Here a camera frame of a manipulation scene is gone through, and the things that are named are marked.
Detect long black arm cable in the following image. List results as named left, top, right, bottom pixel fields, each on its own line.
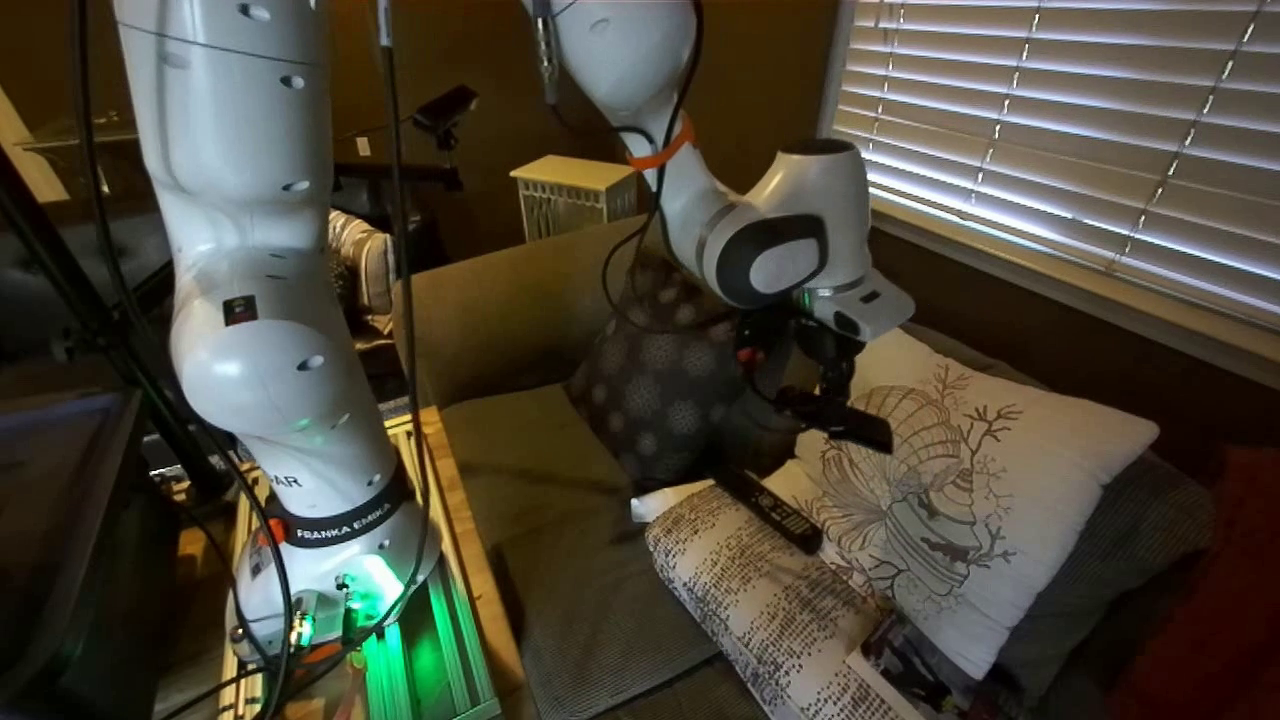
left=263, top=0, right=440, bottom=673

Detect white ribbed object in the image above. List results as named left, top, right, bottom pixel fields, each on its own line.
left=323, top=208, right=403, bottom=319

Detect paperback book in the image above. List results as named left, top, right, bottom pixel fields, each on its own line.
left=845, top=614, right=998, bottom=720

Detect wooden window sill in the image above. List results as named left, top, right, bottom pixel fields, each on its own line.
left=873, top=204, right=1280, bottom=394

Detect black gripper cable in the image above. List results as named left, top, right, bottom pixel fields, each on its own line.
left=597, top=0, right=712, bottom=318

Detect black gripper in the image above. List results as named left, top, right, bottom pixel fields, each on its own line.
left=791, top=318, right=873, bottom=433

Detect black monitor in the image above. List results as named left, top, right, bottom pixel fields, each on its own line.
left=0, top=386, right=151, bottom=699

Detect grey blanket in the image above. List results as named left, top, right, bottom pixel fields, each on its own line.
left=992, top=451, right=1220, bottom=720

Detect white black dotted pillow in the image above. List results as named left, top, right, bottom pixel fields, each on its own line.
left=643, top=469, right=992, bottom=720

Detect white shell print pillow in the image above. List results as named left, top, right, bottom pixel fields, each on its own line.
left=751, top=323, right=1163, bottom=684

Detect wall shelf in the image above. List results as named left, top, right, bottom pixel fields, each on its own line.
left=21, top=117, right=139, bottom=201

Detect white slatted basket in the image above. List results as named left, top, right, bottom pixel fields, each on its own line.
left=507, top=153, right=643, bottom=246

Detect red blanket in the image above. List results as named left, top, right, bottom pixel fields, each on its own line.
left=1099, top=446, right=1280, bottom=720

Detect small black remote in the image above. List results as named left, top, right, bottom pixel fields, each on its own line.
left=777, top=386, right=899, bottom=461

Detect black metal stand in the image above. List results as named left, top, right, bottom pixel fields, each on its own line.
left=0, top=140, right=236, bottom=514

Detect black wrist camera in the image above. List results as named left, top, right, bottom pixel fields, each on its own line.
left=724, top=307, right=804, bottom=399

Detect black camera on stand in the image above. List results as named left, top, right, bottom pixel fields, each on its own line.
left=403, top=84, right=483, bottom=140

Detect beige fabric sofa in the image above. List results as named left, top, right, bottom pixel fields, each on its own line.
left=392, top=197, right=1280, bottom=720

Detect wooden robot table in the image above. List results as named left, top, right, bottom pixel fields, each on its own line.
left=217, top=403, right=531, bottom=720

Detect dark snowflake pattern pillow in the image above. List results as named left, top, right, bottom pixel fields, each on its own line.
left=562, top=246, right=804, bottom=491

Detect white window blinds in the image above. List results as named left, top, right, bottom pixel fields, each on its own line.
left=832, top=0, right=1280, bottom=337

